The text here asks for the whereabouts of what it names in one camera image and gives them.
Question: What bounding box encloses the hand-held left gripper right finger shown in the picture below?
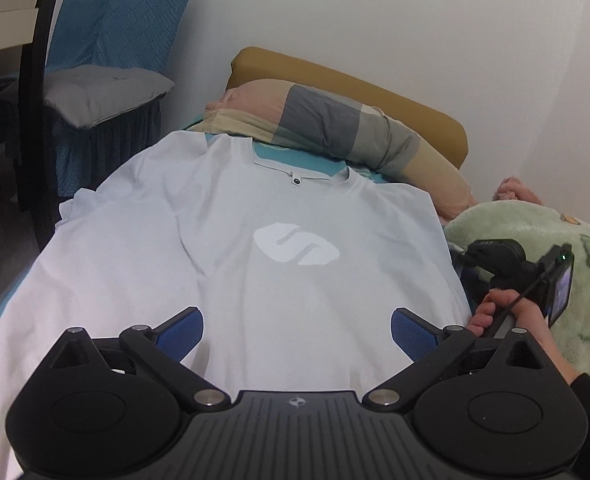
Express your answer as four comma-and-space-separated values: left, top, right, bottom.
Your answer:
362, 306, 550, 414

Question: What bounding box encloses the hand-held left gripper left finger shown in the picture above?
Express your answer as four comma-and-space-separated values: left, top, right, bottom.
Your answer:
50, 306, 232, 414

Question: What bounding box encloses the white t-shirt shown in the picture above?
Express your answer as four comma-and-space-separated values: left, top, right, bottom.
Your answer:
0, 130, 476, 480

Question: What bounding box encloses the person's right forearm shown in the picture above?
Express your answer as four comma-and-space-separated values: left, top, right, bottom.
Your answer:
522, 327, 590, 480

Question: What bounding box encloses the person's right hand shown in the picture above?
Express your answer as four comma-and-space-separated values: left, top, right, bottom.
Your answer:
467, 287, 549, 344

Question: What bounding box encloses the green fleece printed blanket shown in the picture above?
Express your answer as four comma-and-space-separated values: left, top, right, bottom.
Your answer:
445, 201, 590, 392

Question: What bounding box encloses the pink plush toy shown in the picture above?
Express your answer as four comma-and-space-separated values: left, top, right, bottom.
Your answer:
492, 176, 546, 206

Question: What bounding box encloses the mustard yellow headboard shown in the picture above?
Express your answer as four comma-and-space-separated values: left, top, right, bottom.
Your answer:
225, 46, 468, 171

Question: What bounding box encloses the patchwork pillow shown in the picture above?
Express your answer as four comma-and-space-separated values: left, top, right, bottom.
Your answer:
205, 78, 476, 221

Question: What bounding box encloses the grey seat cushion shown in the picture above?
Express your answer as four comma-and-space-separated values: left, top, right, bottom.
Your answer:
42, 65, 176, 129

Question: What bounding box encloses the blue covered chair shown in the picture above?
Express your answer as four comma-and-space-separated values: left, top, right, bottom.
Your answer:
0, 0, 206, 201
45, 0, 126, 71

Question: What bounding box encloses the white table with dark legs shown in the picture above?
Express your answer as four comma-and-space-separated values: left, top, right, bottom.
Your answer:
0, 0, 61, 251

